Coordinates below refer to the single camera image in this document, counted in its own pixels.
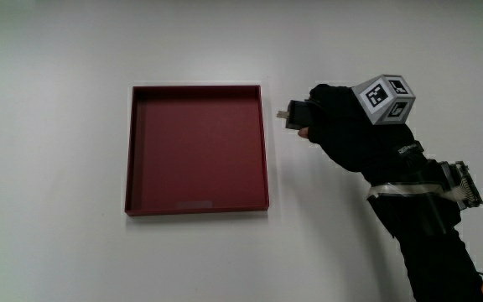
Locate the person's right hand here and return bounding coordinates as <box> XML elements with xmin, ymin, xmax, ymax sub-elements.
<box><xmin>297</xmin><ymin>74</ymin><xmax>428</xmax><ymax>174</ymax></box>

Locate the black charger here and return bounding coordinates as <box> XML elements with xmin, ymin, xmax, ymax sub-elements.
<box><xmin>276</xmin><ymin>99</ymin><xmax>317</xmax><ymax>131</ymax></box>

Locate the person's right forearm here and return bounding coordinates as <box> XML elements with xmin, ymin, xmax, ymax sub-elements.
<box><xmin>366</xmin><ymin>155</ymin><xmax>483</xmax><ymax>302</ymax></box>

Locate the white desk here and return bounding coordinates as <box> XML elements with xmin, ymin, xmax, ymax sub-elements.
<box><xmin>0</xmin><ymin>0</ymin><xmax>483</xmax><ymax>302</ymax></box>

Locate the red square tray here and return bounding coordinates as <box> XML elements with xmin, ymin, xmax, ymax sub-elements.
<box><xmin>124</xmin><ymin>84</ymin><xmax>271</xmax><ymax>217</ymax></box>

